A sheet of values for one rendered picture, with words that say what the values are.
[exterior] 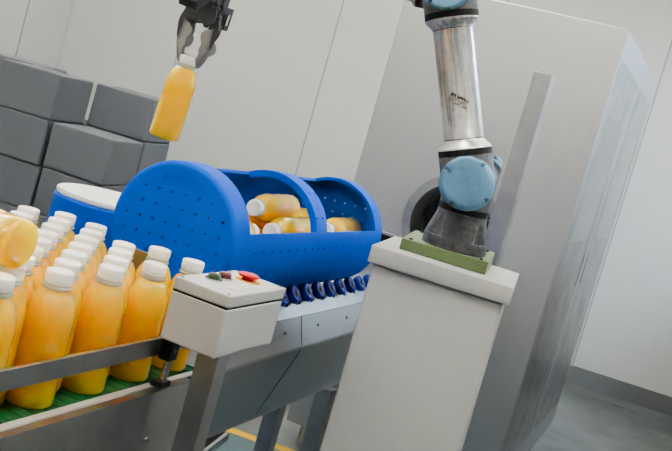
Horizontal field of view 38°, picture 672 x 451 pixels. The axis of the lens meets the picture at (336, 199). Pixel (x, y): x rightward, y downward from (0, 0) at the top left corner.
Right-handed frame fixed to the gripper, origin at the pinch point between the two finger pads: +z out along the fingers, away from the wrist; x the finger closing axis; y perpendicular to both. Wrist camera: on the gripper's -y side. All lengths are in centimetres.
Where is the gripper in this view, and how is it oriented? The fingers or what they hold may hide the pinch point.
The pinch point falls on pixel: (188, 59)
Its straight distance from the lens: 223.7
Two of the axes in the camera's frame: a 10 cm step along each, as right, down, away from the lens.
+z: -3.4, 9.3, 1.4
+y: 3.0, -0.4, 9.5
